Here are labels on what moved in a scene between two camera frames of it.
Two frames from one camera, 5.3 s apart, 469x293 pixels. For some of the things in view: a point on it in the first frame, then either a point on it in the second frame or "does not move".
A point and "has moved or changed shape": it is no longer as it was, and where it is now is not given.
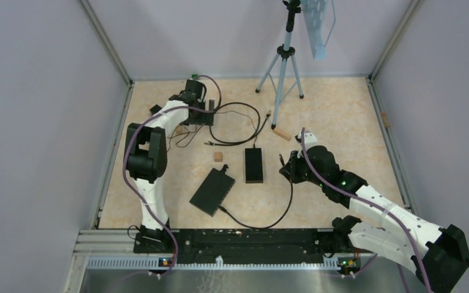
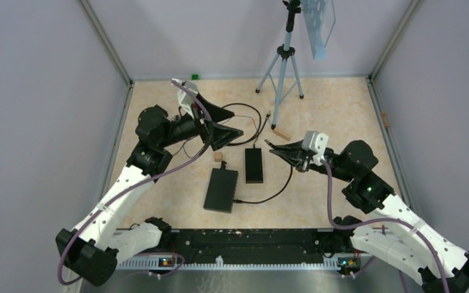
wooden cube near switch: (218, 157) does not move
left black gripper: (205, 118) → (221, 135)
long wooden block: (282, 134) does not move
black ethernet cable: (282, 216) → (238, 201)
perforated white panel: (314, 11) does not move
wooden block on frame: (383, 115) does not move
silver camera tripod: (284, 54) does not move
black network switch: (253, 165) does not move
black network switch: (213, 191) has moved or changed shape
